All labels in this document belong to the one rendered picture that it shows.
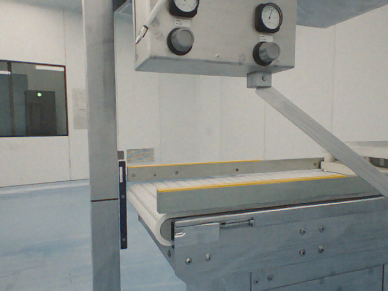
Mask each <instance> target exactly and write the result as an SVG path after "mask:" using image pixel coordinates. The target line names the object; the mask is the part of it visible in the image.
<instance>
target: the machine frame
mask: <svg viewBox="0 0 388 291"><path fill-rule="evenodd" d="M83 35H84V54H85V89H86V107H87V143H88V178H89V213H90V231H91V263H92V275H93V280H92V291H121V285H120V278H121V262H120V216H119V192H118V146H117V100H116V76H115V53H114V7H113V0H83Z"/></svg>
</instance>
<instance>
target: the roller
mask: <svg viewBox="0 0 388 291"><path fill-rule="evenodd" d="M174 219H176V217H173V218H170V219H167V220H165V221H164V222H163V223H162V224H161V227H160V234H161V236H162V237H163V238H164V239H166V240H168V241H174V225H173V220H174Z"/></svg>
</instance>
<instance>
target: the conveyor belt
mask: <svg viewBox="0 0 388 291"><path fill-rule="evenodd" d="M338 174H339V173H336V172H331V171H322V170H317V171H300V172H290V173H274V174H257V175H248V176H231V177H214V178H206V179H197V180H181V181H164V182H146V183H138V184H134V185H132V186H131V187H130V188H129V189H128V194H127V196H128V200H129V201H130V203H131V205H132V206H133V208H134V209H135V210H136V212H137V213H138V214H139V215H140V217H141V218H142V220H143V221H144V222H145V224H146V225H147V226H148V228H149V229H150V231H151V233H153V234H154V236H155V237H156V239H157V240H158V242H159V243H161V244H162V245H166V246H172V245H174V241H168V240H166V239H164V238H163V237H162V236H161V234H160V227H161V224H162V223H163V222H164V221H165V220H167V219H170V218H173V217H183V216H189V215H199V214H210V213H215V212H226V211H236V210H246V209H252V208H262V207H273V206H283V205H289V204H299V203H310V202H320V201H326V200H337V199H347V198H353V197H364V196H374V195H381V194H380V192H378V191H372V192H362V193H350V194H344V195H333V196H322V197H311V198H305V199H294V200H283V201H277V202H271V203H260V204H250V205H243V206H233V207H222V208H211V209H205V210H194V211H183V212H173V213H166V214H159V213H158V212H157V210H156V189H157V188H168V187H177V186H192V185H207V184H222V183H230V182H245V181H260V180H276V179H284V178H299V177H314V176H329V175H338ZM340 175H346V174H340Z"/></svg>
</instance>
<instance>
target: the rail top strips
mask: <svg viewBox="0 0 388 291"><path fill-rule="evenodd" d="M247 161H260V159H248V160H235V161H212V162H188V163H165V164H164V165H141V166H127V168H135V167H157V166H180V165H202V163H225V162H247ZM343 177H347V176H345V175H340V174H338V175H329V176H314V177H299V178H284V179H276V180H260V181H245V182H230V183H222V184H207V185H192V186H177V187H168V188H157V189H156V190H157V191H158V192H159V193H162V192H169V191H183V190H190V189H204V188H219V187H227V186H241V185H255V184H270V183H277V182H291V181H306V180H320V179H328V178H343Z"/></svg>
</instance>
